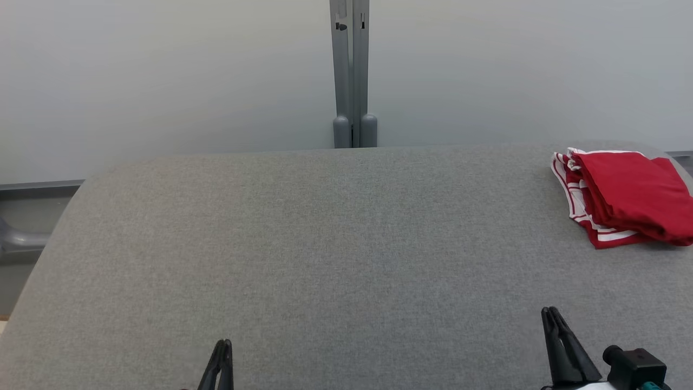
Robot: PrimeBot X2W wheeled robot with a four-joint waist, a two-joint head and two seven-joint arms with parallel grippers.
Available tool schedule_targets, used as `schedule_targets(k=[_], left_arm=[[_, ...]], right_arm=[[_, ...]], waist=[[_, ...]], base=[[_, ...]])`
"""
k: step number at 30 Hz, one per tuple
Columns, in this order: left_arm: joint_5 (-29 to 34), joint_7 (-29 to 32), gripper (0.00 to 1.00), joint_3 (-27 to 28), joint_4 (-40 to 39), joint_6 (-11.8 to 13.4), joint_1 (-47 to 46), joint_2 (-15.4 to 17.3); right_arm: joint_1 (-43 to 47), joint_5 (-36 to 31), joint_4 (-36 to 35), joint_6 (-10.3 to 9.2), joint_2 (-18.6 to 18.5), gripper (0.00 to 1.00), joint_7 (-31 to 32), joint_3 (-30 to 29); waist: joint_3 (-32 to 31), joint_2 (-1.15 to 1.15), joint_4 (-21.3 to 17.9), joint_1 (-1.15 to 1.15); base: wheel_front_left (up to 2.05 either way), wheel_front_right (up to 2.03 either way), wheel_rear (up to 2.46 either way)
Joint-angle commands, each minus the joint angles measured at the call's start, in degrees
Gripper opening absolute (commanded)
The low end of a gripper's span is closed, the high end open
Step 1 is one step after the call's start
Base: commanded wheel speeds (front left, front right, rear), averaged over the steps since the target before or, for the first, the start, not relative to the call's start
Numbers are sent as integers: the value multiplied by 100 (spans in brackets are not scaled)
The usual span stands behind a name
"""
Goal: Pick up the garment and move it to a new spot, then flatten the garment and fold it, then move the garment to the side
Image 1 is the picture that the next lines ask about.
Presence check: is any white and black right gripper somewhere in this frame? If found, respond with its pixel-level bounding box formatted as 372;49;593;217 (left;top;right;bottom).
541;307;623;390

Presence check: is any grey partition post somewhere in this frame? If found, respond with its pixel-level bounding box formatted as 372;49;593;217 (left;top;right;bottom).
329;0;354;149
352;0;378;149

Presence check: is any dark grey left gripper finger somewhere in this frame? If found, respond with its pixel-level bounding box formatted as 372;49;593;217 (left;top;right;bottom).
198;340;225;390
221;340;235;390

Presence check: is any red and white basketball jersey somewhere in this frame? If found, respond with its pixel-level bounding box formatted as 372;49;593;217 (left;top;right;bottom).
551;147;693;250

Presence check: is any grey curved partition foot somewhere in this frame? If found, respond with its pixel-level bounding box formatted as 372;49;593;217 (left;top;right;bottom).
0;217;51;256

